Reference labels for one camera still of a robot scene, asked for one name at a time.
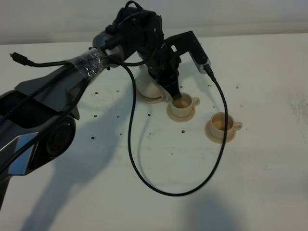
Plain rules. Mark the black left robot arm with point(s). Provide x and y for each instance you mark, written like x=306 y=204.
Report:
x=38 y=118

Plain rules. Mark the beige teacup near teapot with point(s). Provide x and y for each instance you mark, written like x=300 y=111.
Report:
x=183 y=106

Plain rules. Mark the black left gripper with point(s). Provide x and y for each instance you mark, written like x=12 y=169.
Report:
x=156 y=54

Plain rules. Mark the beige teacup far right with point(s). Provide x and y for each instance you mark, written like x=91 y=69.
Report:
x=217 y=126

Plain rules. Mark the beige ceramic teapot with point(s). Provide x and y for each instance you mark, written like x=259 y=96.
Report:
x=147 y=86

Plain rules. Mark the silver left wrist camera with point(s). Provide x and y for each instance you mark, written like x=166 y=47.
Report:
x=187 y=42

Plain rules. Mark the beige saucer far right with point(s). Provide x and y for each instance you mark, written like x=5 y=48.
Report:
x=218 y=140

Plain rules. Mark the beige saucer near teapot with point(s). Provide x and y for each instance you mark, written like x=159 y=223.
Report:
x=180 y=119

